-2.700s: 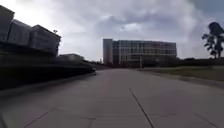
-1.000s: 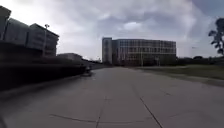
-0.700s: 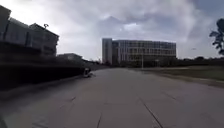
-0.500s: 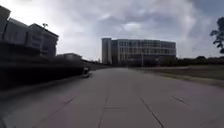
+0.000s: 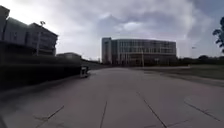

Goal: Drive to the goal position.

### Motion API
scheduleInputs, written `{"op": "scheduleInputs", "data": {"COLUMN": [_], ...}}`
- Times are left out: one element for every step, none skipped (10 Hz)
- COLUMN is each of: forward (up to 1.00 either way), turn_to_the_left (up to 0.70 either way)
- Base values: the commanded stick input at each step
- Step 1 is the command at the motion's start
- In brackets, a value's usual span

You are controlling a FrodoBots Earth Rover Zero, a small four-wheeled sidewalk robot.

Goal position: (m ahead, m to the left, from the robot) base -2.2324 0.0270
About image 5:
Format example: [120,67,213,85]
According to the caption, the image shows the thin pole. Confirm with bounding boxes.
[141,49,145,68]

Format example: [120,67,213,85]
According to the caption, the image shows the glass-fronted office building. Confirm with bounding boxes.
[101,36,178,67]

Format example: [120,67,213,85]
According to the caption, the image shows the grey concrete pavement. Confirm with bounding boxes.
[0,67,224,128]

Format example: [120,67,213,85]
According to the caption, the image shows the low flat building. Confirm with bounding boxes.
[55,51,83,61]

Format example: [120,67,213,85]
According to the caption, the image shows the large dark building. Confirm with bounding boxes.
[0,5,59,57]

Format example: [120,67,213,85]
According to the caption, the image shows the dark hedge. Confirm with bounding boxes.
[0,41,101,90]

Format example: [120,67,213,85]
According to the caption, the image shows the distant row of trees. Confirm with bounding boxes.
[176,54,224,66]

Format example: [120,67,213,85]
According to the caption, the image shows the grass strip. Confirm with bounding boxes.
[143,64,224,81]

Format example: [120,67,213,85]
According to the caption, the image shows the tall tree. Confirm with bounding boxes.
[212,16,224,54]

